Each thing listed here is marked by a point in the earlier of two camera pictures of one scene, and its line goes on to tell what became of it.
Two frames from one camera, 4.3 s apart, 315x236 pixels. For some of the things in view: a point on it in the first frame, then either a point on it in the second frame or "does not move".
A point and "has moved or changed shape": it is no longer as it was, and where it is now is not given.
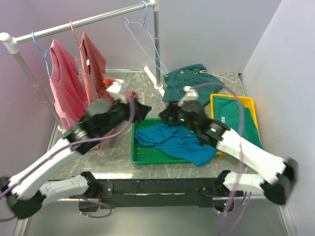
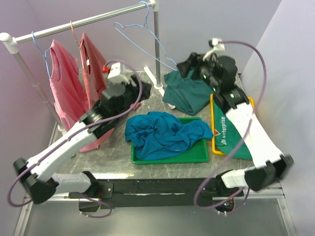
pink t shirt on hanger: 68,92 does not move
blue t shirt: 176,140 has moved or changed shape
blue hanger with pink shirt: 44,55 does not move
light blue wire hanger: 144,26 → 162,46
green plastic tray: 146,154 → 198,154
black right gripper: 166,114 → 185,66
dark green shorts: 196,78 does not move
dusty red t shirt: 92,67 does not move
